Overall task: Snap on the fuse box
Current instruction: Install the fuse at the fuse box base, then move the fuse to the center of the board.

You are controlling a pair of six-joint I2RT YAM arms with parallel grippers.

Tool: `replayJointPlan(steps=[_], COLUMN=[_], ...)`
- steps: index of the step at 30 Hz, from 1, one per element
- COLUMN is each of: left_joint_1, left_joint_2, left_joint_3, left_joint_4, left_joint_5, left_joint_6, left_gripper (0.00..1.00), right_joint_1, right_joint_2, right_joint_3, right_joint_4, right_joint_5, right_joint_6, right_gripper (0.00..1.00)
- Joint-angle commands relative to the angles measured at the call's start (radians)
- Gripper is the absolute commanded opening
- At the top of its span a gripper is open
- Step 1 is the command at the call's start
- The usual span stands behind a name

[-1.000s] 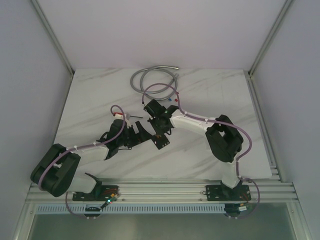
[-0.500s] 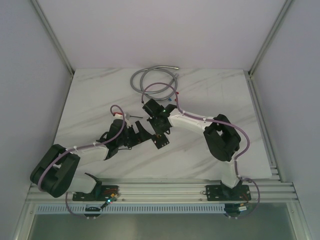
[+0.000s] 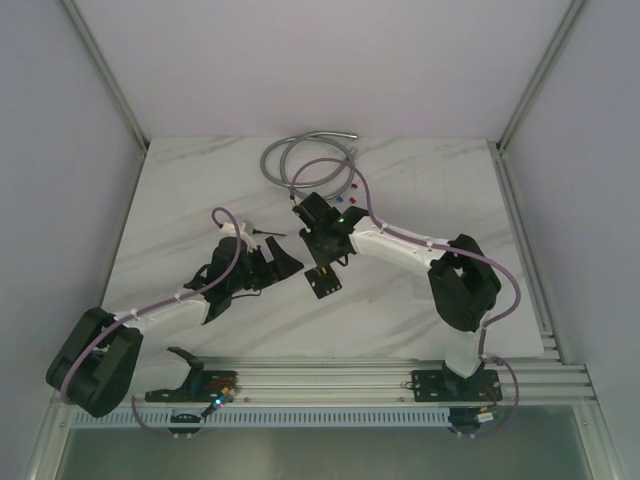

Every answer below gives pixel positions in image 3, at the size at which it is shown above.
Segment black fuse box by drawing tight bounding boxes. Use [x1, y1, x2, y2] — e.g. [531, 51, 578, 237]
[304, 268, 342, 300]

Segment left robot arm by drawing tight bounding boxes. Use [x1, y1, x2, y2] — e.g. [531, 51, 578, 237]
[45, 237, 304, 418]

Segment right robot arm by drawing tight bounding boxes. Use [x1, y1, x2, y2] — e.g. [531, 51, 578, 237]
[292, 193, 501, 399]

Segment red handled screwdriver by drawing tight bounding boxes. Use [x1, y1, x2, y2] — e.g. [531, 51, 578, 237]
[251, 228, 287, 237]

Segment grey coiled hose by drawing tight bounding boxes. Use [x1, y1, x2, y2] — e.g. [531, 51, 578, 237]
[259, 130, 360, 203]

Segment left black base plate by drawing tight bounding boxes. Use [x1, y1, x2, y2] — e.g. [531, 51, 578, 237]
[145, 370, 237, 403]

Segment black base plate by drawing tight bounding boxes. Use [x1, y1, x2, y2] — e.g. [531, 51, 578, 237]
[410, 365, 503, 403]
[145, 370, 237, 403]

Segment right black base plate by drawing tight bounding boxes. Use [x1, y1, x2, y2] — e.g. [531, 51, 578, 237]
[410, 365, 503, 403]

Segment slotted cable duct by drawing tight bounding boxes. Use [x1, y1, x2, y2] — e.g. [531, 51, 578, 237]
[69, 405, 571, 430]

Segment aluminium mounting rail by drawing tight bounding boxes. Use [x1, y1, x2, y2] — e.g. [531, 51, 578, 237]
[53, 354, 597, 404]

